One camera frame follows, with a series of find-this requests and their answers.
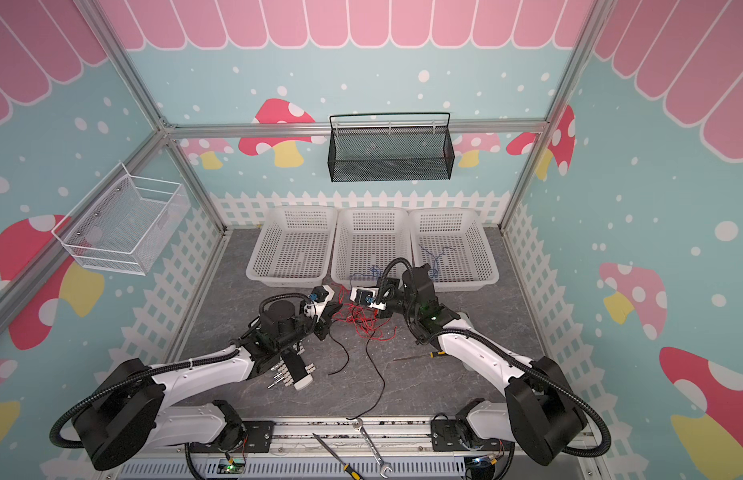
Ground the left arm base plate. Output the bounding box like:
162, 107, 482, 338
191, 420, 276, 455

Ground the black cable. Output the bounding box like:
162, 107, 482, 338
326, 326, 387, 421

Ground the yellow handled front screwdriver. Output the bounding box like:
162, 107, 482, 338
313, 433, 364, 480

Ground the silver combination wrench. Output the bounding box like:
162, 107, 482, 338
352, 418, 393, 479

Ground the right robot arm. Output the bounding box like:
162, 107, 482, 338
350, 257, 613, 466

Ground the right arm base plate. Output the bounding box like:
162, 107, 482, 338
429, 413, 511, 452

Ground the yellow black small screwdriver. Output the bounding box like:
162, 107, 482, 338
393, 351, 449, 362

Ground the white wire wall basket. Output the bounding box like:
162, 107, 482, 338
52, 163, 191, 276

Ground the middle white plastic basket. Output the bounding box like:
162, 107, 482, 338
331, 207, 413, 289

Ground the left white plastic basket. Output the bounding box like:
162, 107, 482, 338
246, 205, 338, 288

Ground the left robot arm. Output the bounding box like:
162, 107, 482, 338
49, 285, 342, 471

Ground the right white plastic basket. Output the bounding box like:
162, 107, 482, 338
409, 208, 499, 292

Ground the white plastic basket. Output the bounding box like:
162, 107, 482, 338
246, 205, 338, 288
331, 207, 413, 289
409, 208, 499, 292

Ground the black wire mesh wall basket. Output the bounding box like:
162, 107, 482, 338
328, 112, 455, 182

